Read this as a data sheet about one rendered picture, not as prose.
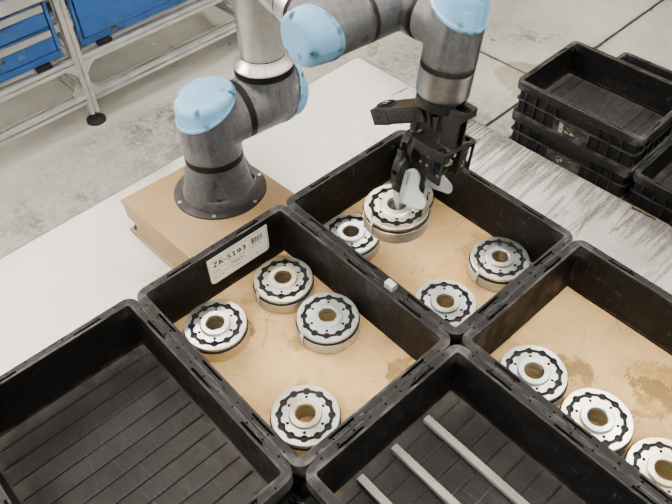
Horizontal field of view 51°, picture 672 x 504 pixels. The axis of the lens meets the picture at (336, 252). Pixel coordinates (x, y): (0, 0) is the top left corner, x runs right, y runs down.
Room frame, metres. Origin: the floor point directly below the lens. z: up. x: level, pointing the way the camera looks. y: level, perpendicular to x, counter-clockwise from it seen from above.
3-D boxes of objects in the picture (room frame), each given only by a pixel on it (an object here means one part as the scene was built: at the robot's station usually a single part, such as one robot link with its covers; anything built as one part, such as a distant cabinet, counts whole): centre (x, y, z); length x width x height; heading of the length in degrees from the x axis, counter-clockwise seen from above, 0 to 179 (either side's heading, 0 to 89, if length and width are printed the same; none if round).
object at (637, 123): (1.68, -0.78, 0.37); 0.40 x 0.30 x 0.45; 43
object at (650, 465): (0.41, -0.43, 0.86); 0.05 x 0.05 x 0.01
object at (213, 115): (1.10, 0.23, 0.96); 0.13 x 0.12 x 0.14; 128
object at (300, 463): (0.65, 0.07, 0.92); 0.40 x 0.30 x 0.02; 41
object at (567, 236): (0.84, -0.15, 0.92); 0.40 x 0.30 x 0.02; 41
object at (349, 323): (0.70, 0.02, 0.86); 0.10 x 0.10 x 0.01
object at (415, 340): (0.65, 0.07, 0.87); 0.40 x 0.30 x 0.11; 41
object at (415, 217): (0.79, -0.10, 1.01); 0.10 x 0.10 x 0.01
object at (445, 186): (0.82, -0.16, 1.03); 0.06 x 0.03 x 0.09; 41
